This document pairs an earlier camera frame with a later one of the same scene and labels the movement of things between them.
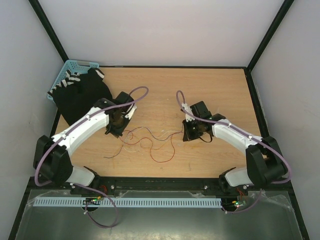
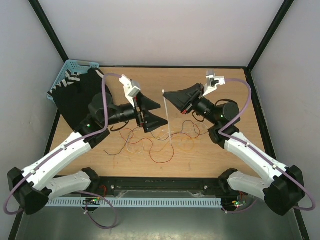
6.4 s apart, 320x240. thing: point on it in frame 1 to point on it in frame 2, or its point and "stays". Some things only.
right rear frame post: x=279 y=18 stays
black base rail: x=162 y=186 stays
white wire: x=135 y=151 to x=165 y=136
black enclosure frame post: x=48 y=29 stays
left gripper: x=115 y=132 to x=150 y=120
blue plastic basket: x=77 y=66 stays
